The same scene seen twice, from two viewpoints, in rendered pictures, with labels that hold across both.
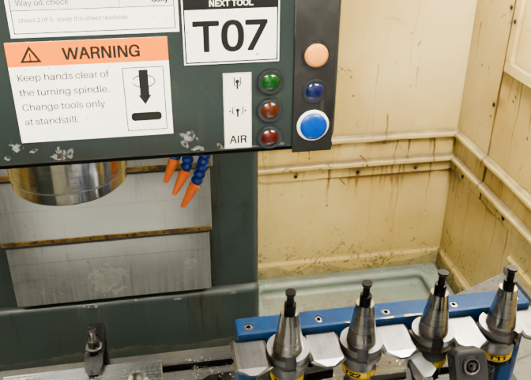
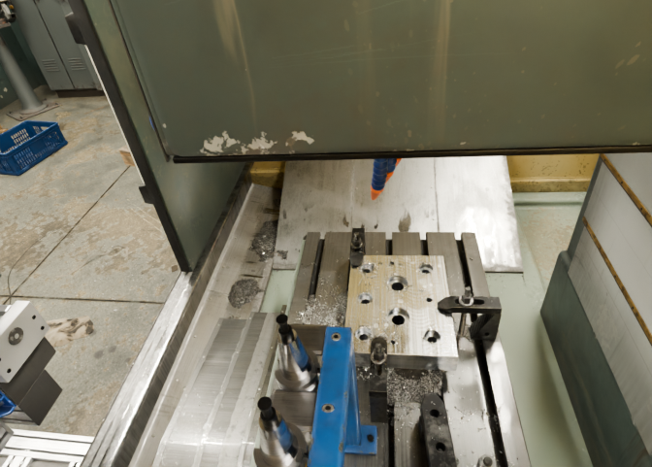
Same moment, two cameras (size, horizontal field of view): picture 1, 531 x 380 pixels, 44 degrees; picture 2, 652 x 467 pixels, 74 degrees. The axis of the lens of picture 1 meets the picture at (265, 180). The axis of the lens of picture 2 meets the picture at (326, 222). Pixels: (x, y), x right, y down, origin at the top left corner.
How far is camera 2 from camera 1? 0.99 m
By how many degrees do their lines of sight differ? 87
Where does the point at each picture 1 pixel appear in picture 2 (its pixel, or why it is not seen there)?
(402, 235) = not seen: outside the picture
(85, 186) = not seen: hidden behind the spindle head
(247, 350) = (310, 336)
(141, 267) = (626, 350)
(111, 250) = (621, 306)
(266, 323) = (336, 352)
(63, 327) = (577, 322)
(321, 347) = (291, 405)
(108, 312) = (597, 352)
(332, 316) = (327, 425)
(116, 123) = not seen: hidden behind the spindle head
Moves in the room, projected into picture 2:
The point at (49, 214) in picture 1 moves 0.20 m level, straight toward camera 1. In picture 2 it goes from (611, 224) to (513, 236)
